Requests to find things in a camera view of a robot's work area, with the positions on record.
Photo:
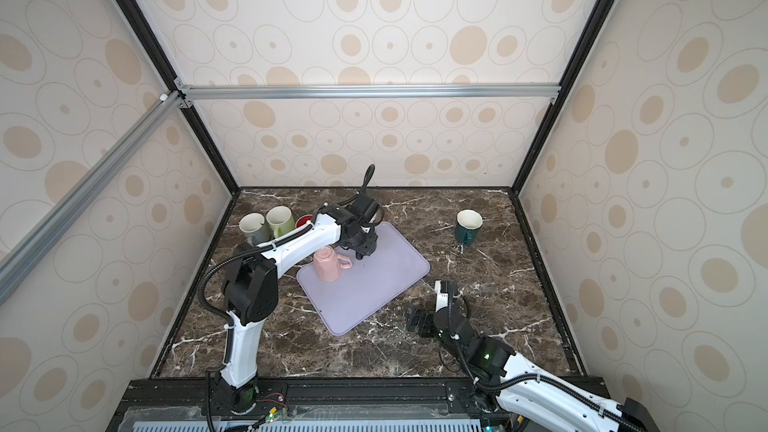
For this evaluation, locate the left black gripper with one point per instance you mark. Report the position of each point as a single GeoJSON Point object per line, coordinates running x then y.
{"type": "Point", "coordinates": [369, 249]}

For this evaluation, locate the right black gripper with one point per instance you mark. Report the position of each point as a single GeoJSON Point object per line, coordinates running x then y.
{"type": "Point", "coordinates": [428, 319]}

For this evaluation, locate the pink faceted mug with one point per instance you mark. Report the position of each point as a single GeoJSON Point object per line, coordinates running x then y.
{"type": "Point", "coordinates": [329, 264]}

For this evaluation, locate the white mug red inside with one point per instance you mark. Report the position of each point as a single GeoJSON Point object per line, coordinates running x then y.
{"type": "Point", "coordinates": [303, 220]}

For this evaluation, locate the lavender plastic tray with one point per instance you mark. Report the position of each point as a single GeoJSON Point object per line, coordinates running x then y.
{"type": "Point", "coordinates": [368, 284]}

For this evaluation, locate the light green mug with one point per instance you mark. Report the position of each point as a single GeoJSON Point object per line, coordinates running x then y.
{"type": "Point", "coordinates": [281, 221]}

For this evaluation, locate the dark green mug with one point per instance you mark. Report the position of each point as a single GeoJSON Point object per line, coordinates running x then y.
{"type": "Point", "coordinates": [468, 226]}

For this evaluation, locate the grey mug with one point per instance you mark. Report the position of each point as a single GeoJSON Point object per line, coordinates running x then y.
{"type": "Point", "coordinates": [255, 229]}

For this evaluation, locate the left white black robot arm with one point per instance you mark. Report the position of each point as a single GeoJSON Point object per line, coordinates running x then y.
{"type": "Point", "coordinates": [243, 289]}

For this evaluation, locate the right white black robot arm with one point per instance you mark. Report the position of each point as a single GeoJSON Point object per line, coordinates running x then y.
{"type": "Point", "coordinates": [503, 378]}

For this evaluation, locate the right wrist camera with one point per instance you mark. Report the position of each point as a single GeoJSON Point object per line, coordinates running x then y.
{"type": "Point", "coordinates": [446, 294]}

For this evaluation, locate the horizontal aluminium rail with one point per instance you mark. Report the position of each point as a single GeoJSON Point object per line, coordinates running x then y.
{"type": "Point", "coordinates": [378, 91]}

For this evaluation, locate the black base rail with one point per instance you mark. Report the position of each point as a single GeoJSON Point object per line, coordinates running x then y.
{"type": "Point", "coordinates": [411, 404]}

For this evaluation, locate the left black frame post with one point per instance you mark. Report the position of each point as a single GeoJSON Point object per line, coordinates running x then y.
{"type": "Point", "coordinates": [153, 49]}

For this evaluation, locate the black frame post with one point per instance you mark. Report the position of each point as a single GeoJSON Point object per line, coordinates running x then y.
{"type": "Point", "coordinates": [153, 49]}
{"type": "Point", "coordinates": [594, 24]}

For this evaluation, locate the left diagonal aluminium rail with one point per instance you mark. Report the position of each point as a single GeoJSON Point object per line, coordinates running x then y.
{"type": "Point", "coordinates": [37, 243]}

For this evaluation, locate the right black frame post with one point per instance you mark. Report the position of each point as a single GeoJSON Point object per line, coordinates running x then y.
{"type": "Point", "coordinates": [594, 24]}

